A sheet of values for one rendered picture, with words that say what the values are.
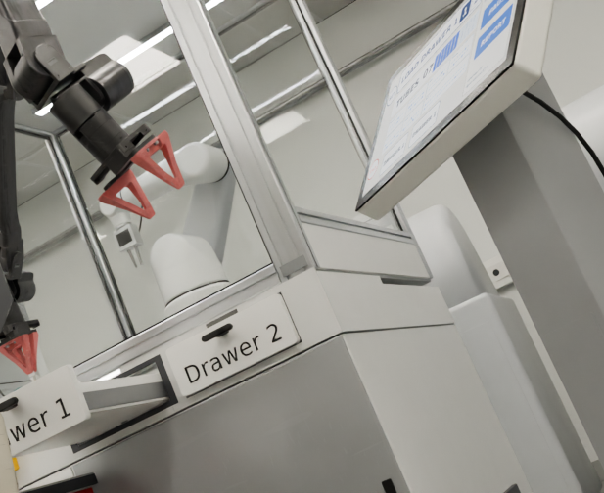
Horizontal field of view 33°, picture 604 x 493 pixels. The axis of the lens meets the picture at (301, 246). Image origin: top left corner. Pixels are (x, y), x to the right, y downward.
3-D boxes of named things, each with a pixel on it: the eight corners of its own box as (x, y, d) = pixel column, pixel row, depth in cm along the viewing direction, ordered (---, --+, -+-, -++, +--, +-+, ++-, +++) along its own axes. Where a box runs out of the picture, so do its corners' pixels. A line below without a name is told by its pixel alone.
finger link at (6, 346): (57, 362, 204) (38, 321, 205) (36, 368, 198) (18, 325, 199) (31, 376, 206) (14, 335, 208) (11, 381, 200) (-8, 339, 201)
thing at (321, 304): (342, 331, 202) (313, 266, 205) (-30, 513, 234) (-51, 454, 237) (454, 322, 289) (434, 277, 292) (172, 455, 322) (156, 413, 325)
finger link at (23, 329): (53, 364, 203) (34, 322, 204) (32, 369, 196) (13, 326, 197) (27, 378, 205) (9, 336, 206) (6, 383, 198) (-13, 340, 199)
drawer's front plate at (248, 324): (298, 341, 203) (276, 292, 206) (183, 398, 213) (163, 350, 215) (301, 341, 205) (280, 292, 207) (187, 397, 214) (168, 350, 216)
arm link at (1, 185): (-39, 57, 187) (10, 66, 183) (-20, 52, 192) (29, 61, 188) (-29, 268, 203) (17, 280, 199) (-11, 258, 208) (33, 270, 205)
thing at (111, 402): (82, 414, 186) (71, 382, 188) (-20, 465, 194) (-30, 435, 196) (187, 395, 223) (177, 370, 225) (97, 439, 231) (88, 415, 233)
